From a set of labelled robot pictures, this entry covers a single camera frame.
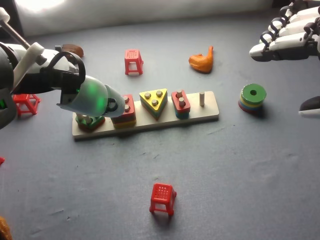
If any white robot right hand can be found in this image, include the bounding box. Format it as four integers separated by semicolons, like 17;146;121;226
249;0;320;118

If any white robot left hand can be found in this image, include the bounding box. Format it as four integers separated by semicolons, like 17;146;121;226
56;76;126;118

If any green round ring stack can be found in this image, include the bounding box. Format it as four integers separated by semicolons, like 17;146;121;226
237;83;267;115

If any cross stacked block green top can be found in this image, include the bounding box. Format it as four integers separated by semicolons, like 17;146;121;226
74;113;106;133

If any square stacked block red top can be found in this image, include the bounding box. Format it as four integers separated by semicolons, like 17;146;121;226
111;94;138;130

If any wooden peg sorting board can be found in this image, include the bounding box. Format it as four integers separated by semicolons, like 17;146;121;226
71;90;220;140

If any triangular stacked block yellow top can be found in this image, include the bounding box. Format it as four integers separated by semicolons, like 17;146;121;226
139;88;168;121

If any oblong stacked block red top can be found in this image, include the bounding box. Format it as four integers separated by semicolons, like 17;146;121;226
171;89;191;120

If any brown toy food piece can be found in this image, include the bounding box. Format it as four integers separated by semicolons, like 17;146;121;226
61;44;85;58

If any red toy stool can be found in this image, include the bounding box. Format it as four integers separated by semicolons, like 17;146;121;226
149;183;178;217
124;49;145;76
12;93;41;116

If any orange toy chicken leg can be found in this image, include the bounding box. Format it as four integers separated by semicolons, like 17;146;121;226
188;45;214;74

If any grey table cloth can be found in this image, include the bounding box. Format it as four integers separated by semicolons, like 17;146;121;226
0;4;320;240

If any orange toy food piece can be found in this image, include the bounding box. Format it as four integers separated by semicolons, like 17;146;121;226
0;216;13;240

